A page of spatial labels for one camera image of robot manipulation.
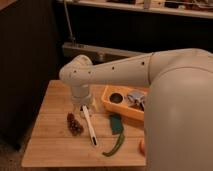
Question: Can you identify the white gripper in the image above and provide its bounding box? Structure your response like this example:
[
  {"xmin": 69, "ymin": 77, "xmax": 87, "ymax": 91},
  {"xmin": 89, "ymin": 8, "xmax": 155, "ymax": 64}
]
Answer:
[{"xmin": 71, "ymin": 85, "xmax": 92, "ymax": 107}]

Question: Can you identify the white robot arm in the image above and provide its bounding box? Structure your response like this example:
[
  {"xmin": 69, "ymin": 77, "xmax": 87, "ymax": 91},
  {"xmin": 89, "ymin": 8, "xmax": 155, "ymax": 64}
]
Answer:
[{"xmin": 59, "ymin": 48, "xmax": 213, "ymax": 171}]

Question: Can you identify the yellow plastic tray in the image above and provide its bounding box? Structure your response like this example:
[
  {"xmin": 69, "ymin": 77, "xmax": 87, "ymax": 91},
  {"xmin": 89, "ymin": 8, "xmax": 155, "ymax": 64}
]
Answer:
[{"xmin": 101, "ymin": 85, "xmax": 144, "ymax": 121}]

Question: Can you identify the silver object in tray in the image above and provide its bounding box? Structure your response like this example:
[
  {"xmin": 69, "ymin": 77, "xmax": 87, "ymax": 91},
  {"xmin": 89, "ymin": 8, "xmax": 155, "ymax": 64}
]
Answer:
[{"xmin": 127, "ymin": 90, "xmax": 146, "ymax": 110}]

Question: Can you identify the dark grape bunch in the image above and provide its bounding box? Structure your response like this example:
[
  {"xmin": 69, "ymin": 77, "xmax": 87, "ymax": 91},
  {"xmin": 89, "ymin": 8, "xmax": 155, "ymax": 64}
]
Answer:
[{"xmin": 67, "ymin": 113, "xmax": 84, "ymax": 136}]

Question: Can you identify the grey low shelf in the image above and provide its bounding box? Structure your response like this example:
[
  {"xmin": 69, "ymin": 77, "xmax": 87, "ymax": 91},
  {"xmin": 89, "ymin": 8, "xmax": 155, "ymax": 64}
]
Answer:
[{"xmin": 62, "ymin": 42, "xmax": 142, "ymax": 63}]

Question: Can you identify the metal pole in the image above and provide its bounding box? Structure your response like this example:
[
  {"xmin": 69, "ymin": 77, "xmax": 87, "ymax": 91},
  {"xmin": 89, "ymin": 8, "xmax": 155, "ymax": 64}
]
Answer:
[{"xmin": 63, "ymin": 0, "xmax": 76, "ymax": 44}]

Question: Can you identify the green chili pepper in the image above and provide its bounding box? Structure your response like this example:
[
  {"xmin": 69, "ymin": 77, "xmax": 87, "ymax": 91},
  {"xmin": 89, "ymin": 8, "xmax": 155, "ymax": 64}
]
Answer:
[{"xmin": 102, "ymin": 133, "xmax": 125, "ymax": 157}]

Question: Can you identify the orange fruit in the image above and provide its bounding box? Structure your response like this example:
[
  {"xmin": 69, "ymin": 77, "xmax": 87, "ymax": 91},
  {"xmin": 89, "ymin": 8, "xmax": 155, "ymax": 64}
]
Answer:
[{"xmin": 139, "ymin": 139, "xmax": 146, "ymax": 156}]

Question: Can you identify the upper wooden shelf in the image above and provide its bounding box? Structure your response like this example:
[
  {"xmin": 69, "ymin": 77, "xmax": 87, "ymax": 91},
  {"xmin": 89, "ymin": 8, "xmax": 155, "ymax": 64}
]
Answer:
[{"xmin": 56, "ymin": 0, "xmax": 213, "ymax": 19}]

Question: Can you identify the white handled brush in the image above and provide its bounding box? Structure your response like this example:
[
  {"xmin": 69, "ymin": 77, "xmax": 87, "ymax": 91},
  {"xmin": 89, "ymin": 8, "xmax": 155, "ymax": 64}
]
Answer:
[{"xmin": 81, "ymin": 105, "xmax": 98, "ymax": 147}]

